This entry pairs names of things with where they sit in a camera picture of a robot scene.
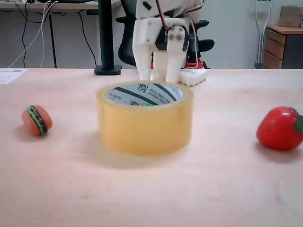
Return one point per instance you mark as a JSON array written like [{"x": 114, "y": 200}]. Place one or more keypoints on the brown drawer cabinet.
[{"x": 274, "y": 49}]

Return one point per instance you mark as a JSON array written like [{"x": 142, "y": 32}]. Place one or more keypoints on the grey metal crutch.
[{"x": 260, "y": 42}]

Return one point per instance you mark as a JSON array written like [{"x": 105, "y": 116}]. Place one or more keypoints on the red toy strawberry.
[{"x": 277, "y": 130}]

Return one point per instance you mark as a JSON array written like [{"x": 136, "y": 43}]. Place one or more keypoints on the white background desk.
[{"x": 52, "y": 35}]

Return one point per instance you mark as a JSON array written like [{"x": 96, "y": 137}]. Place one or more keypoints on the black pole stand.
[{"x": 106, "y": 35}]

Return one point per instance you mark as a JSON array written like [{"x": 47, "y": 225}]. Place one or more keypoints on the yellowish packing tape roll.
[{"x": 144, "y": 127}]

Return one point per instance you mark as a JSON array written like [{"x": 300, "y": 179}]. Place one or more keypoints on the black office chair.
[{"x": 126, "y": 52}]

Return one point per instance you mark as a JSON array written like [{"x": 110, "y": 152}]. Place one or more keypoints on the cardboard box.
[{"x": 290, "y": 16}]

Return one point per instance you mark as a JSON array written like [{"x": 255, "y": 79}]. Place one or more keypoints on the toy hamburger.
[{"x": 38, "y": 120}]

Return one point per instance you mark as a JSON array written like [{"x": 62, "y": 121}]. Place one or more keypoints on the white printed paper sheet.
[{"x": 9, "y": 74}]

